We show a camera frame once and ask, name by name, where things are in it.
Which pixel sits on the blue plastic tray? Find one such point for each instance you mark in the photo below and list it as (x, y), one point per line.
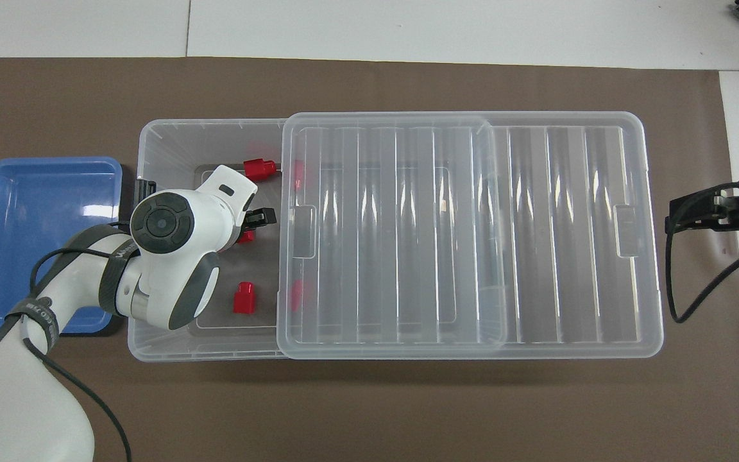
(36, 205)

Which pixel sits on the clear plastic storage box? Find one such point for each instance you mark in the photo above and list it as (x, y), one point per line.
(164, 147)

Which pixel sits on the clear ribbed plastic lid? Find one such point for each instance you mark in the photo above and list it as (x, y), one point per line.
(536, 237)

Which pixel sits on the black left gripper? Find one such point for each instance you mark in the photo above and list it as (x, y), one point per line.
(247, 220)

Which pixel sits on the red plastic block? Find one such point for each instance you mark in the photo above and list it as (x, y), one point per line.
(298, 174)
(257, 169)
(244, 300)
(247, 237)
(294, 295)

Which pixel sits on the brown table mat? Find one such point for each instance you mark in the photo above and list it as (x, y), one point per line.
(344, 410)

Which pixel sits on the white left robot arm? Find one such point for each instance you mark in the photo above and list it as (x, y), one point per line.
(209, 221)

